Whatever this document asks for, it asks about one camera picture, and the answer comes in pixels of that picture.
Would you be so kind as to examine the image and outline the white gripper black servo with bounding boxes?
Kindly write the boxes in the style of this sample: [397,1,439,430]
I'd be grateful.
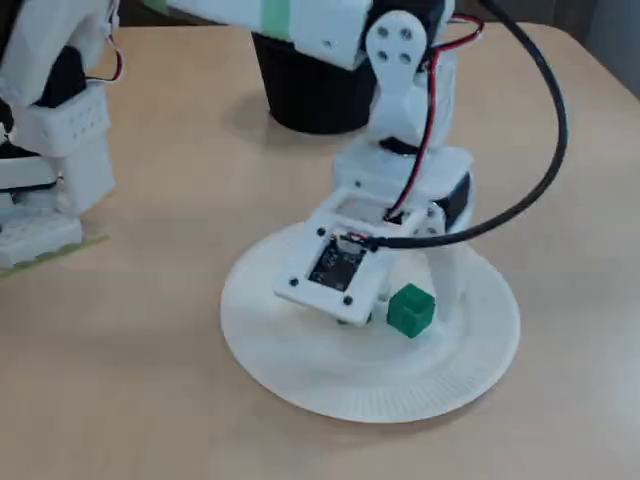
[332,140,476,322]

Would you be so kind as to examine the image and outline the green cube block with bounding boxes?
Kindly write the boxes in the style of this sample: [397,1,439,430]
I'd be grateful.
[387,282,437,340]

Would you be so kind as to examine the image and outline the white paper plate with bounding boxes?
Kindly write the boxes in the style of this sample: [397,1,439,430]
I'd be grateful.
[219,215,521,425]

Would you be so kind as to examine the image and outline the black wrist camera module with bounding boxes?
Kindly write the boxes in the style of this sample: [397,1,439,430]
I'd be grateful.
[305,233,374,329]

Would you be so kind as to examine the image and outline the red black servo wire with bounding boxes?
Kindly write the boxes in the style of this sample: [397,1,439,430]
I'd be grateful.
[383,14,486,224]
[84,42,126,86]

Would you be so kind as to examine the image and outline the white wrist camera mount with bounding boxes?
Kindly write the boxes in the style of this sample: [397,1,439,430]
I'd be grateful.
[272,187,434,327]

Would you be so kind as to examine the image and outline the thick black camera cable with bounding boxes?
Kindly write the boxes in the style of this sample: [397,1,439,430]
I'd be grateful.
[369,0,570,251]

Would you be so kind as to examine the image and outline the black cup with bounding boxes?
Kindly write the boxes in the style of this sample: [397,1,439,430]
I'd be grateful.
[252,32,376,135]

